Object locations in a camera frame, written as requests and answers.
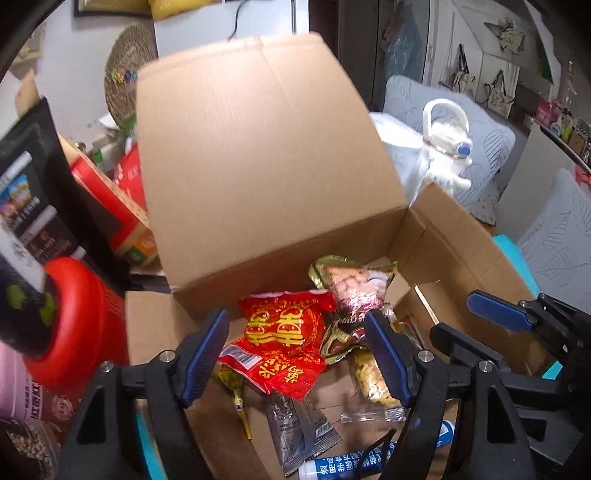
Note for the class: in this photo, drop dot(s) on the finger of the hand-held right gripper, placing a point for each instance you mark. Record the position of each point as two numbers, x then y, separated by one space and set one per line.
457 341
494 309

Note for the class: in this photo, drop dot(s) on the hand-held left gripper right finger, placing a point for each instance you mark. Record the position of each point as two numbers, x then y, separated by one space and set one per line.
388 364

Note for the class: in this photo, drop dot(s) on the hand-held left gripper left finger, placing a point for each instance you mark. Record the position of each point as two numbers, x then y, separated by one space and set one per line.
203 360

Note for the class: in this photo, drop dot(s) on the clear yellow snack packet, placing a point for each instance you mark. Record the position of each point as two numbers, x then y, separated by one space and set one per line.
369 383

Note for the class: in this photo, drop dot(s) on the yellow candy wrapper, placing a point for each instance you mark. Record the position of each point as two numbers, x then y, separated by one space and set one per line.
235 392

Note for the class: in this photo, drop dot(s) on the red gold snack packet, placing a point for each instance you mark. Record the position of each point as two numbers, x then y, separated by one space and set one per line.
277 341

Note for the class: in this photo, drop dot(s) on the green brown snack packet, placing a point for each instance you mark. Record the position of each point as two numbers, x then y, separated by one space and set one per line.
355 286

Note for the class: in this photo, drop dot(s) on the blue white drink packet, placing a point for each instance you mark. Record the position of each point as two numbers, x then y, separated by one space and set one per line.
332 464
445 434

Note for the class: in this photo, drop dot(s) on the silver snack packet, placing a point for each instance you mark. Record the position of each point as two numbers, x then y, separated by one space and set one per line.
295 429

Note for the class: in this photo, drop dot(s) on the cardboard box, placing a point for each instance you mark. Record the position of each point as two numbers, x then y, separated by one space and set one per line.
258 161

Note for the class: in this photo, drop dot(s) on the grey cushion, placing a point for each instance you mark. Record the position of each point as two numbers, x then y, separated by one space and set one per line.
558 230

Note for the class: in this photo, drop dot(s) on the red round container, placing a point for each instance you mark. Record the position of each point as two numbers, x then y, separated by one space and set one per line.
83 314

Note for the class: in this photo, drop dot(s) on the white kettle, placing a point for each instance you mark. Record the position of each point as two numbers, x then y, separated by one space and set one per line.
445 152

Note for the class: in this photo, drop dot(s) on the pink bottle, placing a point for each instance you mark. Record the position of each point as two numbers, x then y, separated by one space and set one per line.
27 387

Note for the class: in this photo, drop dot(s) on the white plastic bag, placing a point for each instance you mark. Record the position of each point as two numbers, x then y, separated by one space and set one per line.
401 152

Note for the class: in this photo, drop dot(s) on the red box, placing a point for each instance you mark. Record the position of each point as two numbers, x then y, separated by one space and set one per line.
106 198

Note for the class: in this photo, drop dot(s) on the black patterned canister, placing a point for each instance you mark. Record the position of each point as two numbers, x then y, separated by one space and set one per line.
23 300

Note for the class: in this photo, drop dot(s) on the hanging tote bag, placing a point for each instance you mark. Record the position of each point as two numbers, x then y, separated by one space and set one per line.
501 90
461 74

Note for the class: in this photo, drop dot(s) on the black pouch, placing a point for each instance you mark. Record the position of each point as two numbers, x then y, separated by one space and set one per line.
32 184

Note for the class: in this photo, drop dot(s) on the round woven mat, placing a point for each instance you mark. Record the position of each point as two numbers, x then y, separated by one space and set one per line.
129 60

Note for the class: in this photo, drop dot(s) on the yellow cloth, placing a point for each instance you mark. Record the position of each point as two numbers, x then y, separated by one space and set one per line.
171 7

